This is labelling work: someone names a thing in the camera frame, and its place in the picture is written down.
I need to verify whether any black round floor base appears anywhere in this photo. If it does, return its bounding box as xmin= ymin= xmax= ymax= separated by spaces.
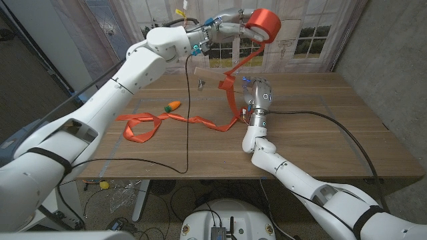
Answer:
xmin=149 ymin=179 xmax=177 ymax=196

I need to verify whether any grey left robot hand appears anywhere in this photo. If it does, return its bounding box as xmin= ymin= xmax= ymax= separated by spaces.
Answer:
xmin=191 ymin=7 xmax=268 ymax=56

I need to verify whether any white rolling cart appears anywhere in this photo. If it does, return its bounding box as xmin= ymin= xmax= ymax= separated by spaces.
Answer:
xmin=39 ymin=186 xmax=84 ymax=231

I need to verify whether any clear plastic bag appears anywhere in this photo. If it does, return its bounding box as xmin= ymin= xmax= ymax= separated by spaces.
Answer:
xmin=109 ymin=181 xmax=139 ymax=213

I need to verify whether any orange ribbon with spool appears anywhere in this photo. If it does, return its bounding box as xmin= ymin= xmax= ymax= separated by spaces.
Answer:
xmin=115 ymin=8 xmax=282 ymax=144

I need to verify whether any black floor power adapter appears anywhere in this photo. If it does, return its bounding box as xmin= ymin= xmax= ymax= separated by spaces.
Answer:
xmin=106 ymin=219 xmax=137 ymax=233

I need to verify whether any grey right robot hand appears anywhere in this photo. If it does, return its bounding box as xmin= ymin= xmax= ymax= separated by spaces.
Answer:
xmin=242 ymin=76 xmax=273 ymax=128

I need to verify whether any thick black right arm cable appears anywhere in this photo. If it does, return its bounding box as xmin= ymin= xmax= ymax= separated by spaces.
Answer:
xmin=266 ymin=110 xmax=390 ymax=215

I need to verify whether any white table leg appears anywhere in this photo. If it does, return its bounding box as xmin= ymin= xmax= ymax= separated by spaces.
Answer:
xmin=132 ymin=179 xmax=151 ymax=223

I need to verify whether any wooden hanger with metal clips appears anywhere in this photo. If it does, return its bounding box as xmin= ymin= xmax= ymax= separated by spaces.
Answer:
xmin=193 ymin=66 xmax=250 ymax=93

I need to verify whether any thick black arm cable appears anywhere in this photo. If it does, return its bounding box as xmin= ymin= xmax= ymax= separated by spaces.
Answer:
xmin=19 ymin=17 xmax=201 ymax=141
xmin=266 ymin=110 xmax=390 ymax=215

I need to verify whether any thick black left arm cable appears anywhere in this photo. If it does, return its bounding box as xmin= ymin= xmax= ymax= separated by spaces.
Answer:
xmin=19 ymin=17 xmax=201 ymax=141

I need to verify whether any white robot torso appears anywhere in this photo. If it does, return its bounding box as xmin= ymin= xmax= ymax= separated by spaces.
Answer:
xmin=179 ymin=199 xmax=277 ymax=240

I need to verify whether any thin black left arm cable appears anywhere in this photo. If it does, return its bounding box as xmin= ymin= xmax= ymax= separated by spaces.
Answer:
xmin=56 ymin=53 xmax=195 ymax=231

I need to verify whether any toy carrot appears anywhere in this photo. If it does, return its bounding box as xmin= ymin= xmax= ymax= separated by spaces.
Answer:
xmin=163 ymin=101 xmax=182 ymax=113

